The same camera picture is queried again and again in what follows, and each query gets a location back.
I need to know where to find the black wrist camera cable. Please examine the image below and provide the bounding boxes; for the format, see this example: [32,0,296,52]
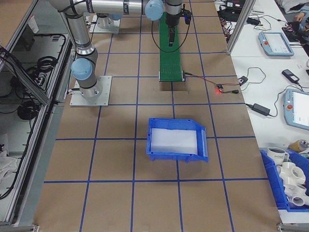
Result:
[151,19,191,53]

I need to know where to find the green conveyor belt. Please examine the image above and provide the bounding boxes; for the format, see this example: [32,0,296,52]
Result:
[158,12,186,83]

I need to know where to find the small sensor with red light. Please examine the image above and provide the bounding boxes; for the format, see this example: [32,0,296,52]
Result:
[223,67,267,92]

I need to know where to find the black box inside frame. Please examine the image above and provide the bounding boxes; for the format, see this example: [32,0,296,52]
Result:
[20,24,36,51]

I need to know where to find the white square base plate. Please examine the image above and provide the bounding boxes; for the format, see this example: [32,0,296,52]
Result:
[69,75,113,107]
[88,13,121,34]

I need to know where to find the small board with red wires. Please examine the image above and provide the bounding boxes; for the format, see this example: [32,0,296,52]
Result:
[221,20,234,43]

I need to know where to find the black cable bundle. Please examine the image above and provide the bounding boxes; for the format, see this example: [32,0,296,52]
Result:
[25,56,62,85]

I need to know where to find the V-shaped metal bar frame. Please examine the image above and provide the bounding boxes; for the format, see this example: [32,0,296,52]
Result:
[0,0,73,229]

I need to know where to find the black handheld remote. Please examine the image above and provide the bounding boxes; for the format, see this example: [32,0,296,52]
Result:
[281,69,300,85]

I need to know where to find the white mug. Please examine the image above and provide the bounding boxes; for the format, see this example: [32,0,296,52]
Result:
[266,146,290,167]

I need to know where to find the white foam pad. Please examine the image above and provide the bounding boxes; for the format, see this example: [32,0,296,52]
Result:
[149,127,198,156]

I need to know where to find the black circuit board with wires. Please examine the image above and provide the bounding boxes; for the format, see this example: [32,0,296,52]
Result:
[281,21,302,34]

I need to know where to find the blue open-front storage bin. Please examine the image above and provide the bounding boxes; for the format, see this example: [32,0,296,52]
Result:
[145,117,209,163]

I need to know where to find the yellow tape roll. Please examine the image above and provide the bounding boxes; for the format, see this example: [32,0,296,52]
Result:
[287,139,309,153]

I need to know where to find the white PVC pipe fitting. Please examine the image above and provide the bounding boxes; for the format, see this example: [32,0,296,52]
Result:
[277,161,308,186]
[282,183,309,207]

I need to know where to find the white crumpled cloth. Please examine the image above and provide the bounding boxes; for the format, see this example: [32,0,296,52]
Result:
[0,134,19,187]

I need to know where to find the light blue teach pendant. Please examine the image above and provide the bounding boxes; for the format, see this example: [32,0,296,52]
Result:
[281,88,309,128]
[258,31,295,58]

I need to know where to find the red black conveyor wire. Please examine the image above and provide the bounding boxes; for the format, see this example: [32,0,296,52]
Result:
[184,71,218,87]

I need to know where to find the aluminium profile post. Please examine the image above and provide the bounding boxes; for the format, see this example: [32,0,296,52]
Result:
[225,0,257,56]

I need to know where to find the blue parts bin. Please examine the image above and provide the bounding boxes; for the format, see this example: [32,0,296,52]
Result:
[259,147,309,214]

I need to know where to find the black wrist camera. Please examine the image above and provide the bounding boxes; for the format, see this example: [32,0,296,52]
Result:
[181,9,193,25]

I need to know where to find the black cable coil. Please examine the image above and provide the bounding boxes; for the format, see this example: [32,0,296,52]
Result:
[16,99,37,121]

